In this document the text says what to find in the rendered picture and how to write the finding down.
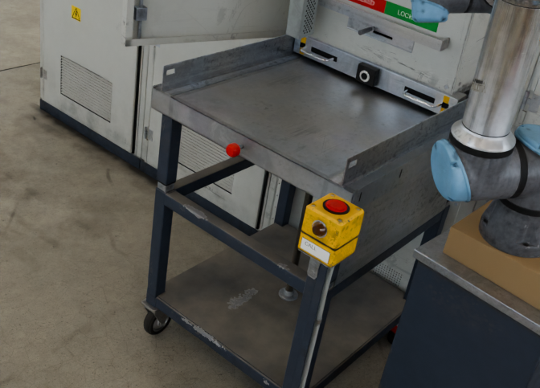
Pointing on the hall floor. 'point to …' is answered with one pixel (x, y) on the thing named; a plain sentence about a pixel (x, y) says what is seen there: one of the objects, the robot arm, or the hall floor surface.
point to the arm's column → (458, 341)
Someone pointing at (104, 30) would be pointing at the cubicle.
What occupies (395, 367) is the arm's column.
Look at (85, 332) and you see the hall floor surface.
